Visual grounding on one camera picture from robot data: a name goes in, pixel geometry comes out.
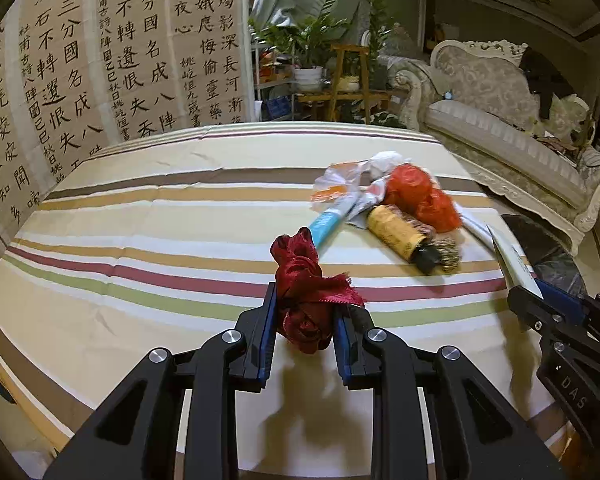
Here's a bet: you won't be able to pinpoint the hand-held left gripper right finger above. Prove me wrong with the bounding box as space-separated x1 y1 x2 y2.
332 305 568 480

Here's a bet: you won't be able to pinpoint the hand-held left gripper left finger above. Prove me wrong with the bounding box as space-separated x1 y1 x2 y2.
42 282 281 480

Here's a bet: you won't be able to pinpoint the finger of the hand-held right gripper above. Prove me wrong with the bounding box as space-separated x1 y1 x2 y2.
536 279 600 356
506 285 600 466

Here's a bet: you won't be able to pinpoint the trash bin with black bag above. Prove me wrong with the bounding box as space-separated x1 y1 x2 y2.
500 214 588 301

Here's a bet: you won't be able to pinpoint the dark red fabric ribbon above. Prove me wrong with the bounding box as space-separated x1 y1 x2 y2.
271 227 367 355

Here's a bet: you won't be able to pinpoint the red orange plastic bag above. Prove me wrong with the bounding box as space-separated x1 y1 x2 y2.
382 162 463 233

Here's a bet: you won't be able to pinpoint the white orange plastic bag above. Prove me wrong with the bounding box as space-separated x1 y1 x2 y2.
311 151 416 211

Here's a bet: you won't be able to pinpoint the gold patterned packet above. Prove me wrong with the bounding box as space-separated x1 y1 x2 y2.
410 215 462 275

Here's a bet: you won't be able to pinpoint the white paper wrapper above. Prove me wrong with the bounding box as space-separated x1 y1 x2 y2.
452 205 496 253

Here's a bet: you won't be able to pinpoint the blue white tube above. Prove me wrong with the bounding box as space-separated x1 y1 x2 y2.
311 195 363 251

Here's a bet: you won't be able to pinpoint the small foil wrapper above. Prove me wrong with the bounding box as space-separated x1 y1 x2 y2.
346 182 388 231

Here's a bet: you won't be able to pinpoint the striped tablecloth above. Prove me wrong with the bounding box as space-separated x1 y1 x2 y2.
0 121 571 471

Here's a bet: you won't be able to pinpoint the pile of papers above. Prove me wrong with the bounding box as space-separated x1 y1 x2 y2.
530 130 581 161

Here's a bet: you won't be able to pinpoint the ornate cream sofa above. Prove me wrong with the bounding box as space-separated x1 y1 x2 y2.
395 40 600 256

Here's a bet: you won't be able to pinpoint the black clothes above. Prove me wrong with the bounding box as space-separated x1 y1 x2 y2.
520 47 563 118

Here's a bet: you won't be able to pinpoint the low leafy green plant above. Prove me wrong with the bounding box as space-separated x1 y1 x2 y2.
370 110 406 128

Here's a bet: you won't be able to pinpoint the white metal shelf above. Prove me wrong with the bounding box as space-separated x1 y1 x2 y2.
252 42 301 123

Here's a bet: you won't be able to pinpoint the wooden plant stand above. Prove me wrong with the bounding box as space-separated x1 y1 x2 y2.
297 42 396 123

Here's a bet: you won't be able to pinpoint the green plant in white pot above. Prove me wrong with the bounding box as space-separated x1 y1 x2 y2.
250 0 351 93

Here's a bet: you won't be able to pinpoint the ornate cream armchair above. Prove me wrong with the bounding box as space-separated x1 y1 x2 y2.
362 27 433 86

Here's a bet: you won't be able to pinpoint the calligraphy paper sheet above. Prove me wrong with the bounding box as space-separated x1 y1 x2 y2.
172 0 257 133
10 0 103 186
0 35 46 281
94 0 178 146

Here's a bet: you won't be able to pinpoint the tall green plant dark pot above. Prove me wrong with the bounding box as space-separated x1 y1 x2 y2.
365 0 401 91

